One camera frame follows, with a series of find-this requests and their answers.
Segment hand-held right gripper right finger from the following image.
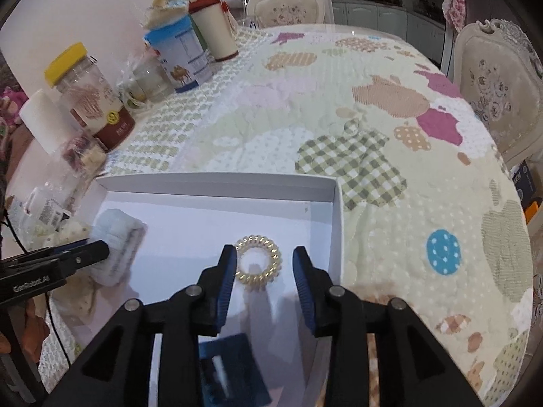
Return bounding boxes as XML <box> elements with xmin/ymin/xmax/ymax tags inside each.
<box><xmin>293</xmin><ymin>245</ymin><xmax>484</xmax><ymax>407</ymax></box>

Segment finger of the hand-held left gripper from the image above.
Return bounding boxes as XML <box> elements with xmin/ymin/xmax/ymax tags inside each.
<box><xmin>51</xmin><ymin>240</ymin><xmax>110</xmax><ymax>273</ymax></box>
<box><xmin>42</xmin><ymin>238</ymin><xmax>92</xmax><ymax>257</ymax></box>

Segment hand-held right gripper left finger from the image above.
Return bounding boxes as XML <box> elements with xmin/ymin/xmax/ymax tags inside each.
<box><xmin>42</xmin><ymin>244</ymin><xmax>238</xmax><ymax>407</ymax></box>

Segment light blue fluffy scrunchie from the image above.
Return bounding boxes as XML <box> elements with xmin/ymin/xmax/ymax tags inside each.
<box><xmin>89</xmin><ymin>209</ymin><xmax>147</xmax><ymax>287</ymax></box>

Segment blue hair claw clip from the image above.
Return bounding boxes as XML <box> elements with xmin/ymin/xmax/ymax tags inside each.
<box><xmin>198</xmin><ymin>333</ymin><xmax>273</xmax><ymax>407</ymax></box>

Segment pale spiral hair tie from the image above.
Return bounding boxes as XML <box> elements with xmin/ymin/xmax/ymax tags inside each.
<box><xmin>234</xmin><ymin>233</ymin><xmax>282</xmax><ymax>293</ymax></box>

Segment white cardboard tray box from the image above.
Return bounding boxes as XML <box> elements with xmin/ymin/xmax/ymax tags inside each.
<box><xmin>91</xmin><ymin>173</ymin><xmax>345</xmax><ymax>407</ymax></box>

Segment person's left hand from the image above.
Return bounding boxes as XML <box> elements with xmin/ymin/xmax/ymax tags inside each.
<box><xmin>23</xmin><ymin>301</ymin><xmax>51</xmax><ymax>350</ymax></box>

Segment white paper towel roll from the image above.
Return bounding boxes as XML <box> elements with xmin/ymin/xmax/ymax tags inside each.
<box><xmin>19</xmin><ymin>89</ymin><xmax>71</xmax><ymax>156</ymax></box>

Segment clear jar with yellow lid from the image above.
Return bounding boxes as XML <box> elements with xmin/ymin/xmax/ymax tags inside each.
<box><xmin>45</xmin><ymin>42</ymin><xmax>137</xmax><ymax>154</ymax></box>

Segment small empty glass jar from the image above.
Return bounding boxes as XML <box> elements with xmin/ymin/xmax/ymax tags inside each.
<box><xmin>133</xmin><ymin>57</ymin><xmax>175</xmax><ymax>103</ymax></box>

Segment blue milk powder can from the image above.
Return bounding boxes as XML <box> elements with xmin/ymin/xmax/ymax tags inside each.
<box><xmin>143</xmin><ymin>13</ymin><xmax>214</xmax><ymax>93</ymax></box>

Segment dark blue cardboard box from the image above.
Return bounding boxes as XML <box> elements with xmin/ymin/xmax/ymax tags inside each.
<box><xmin>511</xmin><ymin>160</ymin><xmax>536</xmax><ymax>205</ymax></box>

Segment wrapped plastic food package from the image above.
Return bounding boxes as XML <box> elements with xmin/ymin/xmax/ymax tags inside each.
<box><xmin>144</xmin><ymin>0</ymin><xmax>190</xmax><ymax>31</ymax></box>

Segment cream canister with red lid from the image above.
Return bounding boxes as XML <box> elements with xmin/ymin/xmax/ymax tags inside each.
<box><xmin>188</xmin><ymin>0</ymin><xmax>239</xmax><ymax>62</ymax></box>

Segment white carved floral chair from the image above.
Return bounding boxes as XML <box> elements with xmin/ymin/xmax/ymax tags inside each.
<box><xmin>245</xmin><ymin>0</ymin><xmax>325</xmax><ymax>29</ymax></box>
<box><xmin>453</xmin><ymin>19</ymin><xmax>543</xmax><ymax>171</ymax></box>

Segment white kitchen cabinets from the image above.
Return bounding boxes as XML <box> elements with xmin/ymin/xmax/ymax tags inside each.
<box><xmin>331</xmin><ymin>0</ymin><xmax>447</xmax><ymax>65</ymax></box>

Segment black cable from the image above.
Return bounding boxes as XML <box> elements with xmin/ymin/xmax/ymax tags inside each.
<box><xmin>0</xmin><ymin>210</ymin><xmax>72</xmax><ymax>367</ymax></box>

